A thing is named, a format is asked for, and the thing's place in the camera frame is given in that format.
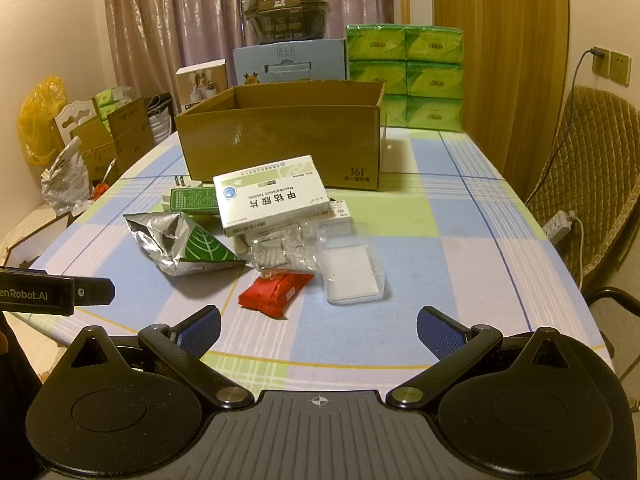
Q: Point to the quilted cover chair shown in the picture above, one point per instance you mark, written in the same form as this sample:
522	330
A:
595	160

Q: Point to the white charger plug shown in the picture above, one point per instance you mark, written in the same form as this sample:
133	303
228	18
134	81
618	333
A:
190	185

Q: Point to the large white tablet box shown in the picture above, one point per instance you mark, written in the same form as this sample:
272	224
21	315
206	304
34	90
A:
272	195

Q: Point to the flat white carton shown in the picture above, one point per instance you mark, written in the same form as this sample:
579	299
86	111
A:
30	245

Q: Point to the red snack packet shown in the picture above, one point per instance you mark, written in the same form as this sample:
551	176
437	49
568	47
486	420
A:
275	292

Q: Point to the pink-brown curtain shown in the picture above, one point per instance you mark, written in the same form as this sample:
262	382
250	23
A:
185	15

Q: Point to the green medicine box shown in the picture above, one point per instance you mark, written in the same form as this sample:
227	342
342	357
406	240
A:
192	202

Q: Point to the light blue carton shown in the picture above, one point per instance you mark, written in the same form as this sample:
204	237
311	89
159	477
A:
300	55

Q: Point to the stack of green tissue packs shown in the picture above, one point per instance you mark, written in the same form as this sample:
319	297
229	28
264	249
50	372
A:
405	75

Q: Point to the black chair armrest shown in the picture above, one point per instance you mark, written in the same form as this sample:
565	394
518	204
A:
620	297

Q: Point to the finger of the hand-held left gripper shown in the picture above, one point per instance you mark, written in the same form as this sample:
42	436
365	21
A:
95	291

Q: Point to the checked cloth desktop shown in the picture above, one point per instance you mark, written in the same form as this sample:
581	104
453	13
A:
475	240

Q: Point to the white power strip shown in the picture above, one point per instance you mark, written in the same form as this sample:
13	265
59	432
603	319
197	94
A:
559	226

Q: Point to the small white picture box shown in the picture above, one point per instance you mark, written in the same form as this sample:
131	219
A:
202	85

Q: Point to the small brown cardboard box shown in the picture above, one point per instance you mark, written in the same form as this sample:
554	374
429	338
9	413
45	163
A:
95	152

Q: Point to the wooden door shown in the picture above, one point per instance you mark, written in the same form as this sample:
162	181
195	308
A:
500	60

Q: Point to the yellow plastic bag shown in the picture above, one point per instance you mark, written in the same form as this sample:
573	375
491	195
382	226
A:
37	120

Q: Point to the silver foil bag green leaf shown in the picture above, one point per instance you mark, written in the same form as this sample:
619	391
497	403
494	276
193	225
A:
165	242

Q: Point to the long white ointment box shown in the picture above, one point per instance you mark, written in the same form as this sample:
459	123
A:
340	212

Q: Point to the white die-cut cardboard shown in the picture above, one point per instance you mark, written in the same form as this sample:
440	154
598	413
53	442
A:
75	117

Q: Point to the black instant noodle bowl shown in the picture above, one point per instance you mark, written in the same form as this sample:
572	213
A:
287	15

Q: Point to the clear plastic container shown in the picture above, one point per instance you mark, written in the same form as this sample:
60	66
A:
350	270

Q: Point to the clear crumpled plastic wrapper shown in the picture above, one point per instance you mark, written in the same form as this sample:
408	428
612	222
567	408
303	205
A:
280	255

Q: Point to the green tissue packs in box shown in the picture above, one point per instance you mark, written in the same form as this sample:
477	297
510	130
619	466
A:
112	102

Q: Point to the wooden stick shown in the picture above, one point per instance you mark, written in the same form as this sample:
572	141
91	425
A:
406	10

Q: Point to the silver foil sack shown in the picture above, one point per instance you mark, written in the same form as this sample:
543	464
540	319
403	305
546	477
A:
65	175

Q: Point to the tall brown cardboard box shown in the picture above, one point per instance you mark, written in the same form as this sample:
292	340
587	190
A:
130	135

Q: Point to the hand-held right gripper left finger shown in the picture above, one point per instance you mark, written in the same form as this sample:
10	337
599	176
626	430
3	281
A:
200	329

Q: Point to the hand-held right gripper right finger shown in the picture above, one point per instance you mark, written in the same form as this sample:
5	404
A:
440	332

